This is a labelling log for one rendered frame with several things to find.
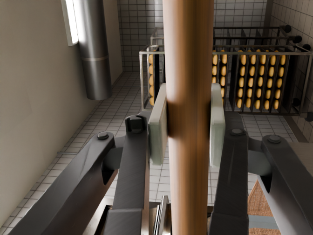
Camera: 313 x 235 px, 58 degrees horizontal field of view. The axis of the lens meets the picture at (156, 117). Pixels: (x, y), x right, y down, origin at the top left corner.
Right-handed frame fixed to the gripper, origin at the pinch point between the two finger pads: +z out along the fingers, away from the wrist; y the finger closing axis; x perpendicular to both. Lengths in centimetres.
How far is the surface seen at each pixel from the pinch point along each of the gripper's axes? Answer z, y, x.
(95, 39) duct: 287, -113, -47
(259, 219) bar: 85, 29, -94
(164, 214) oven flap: 127, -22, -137
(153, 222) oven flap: 132, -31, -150
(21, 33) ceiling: 196, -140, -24
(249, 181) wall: 188, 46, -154
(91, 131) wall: 262, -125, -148
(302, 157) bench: 148, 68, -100
